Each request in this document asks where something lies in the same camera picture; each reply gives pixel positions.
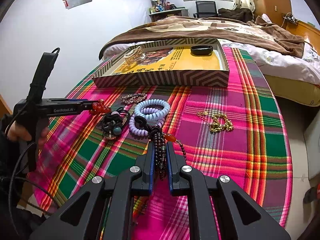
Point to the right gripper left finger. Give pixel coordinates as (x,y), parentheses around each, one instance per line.
(148,173)

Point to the brown blanket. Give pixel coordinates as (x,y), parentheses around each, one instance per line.
(261,34)

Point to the grey drawer cabinet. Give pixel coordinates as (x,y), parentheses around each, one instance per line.
(311,136)

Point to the bed with floral sheet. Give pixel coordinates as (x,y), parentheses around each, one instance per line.
(290,77)

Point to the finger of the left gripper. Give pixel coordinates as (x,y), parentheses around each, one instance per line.
(82,100)
(89,106)

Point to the plaid tablecloth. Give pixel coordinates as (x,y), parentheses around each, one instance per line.
(236,131)

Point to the left hand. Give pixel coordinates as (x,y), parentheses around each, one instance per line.
(17,132)

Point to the cola bottle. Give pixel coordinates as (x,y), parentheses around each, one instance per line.
(312,194)

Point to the desk with items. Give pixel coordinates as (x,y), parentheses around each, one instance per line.
(161,9)

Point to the black wristband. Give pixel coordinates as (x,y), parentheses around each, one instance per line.
(201,50)

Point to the wooden headboard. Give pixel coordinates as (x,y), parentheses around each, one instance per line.
(305,30)

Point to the yellow patterned box tray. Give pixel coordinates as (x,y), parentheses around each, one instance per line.
(167,63)

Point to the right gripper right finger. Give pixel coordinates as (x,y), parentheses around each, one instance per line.
(173,170)

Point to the translucent hair claw clip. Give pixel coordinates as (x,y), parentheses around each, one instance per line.
(134,55)

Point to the black office chair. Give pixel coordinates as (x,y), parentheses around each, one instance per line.
(206,9)

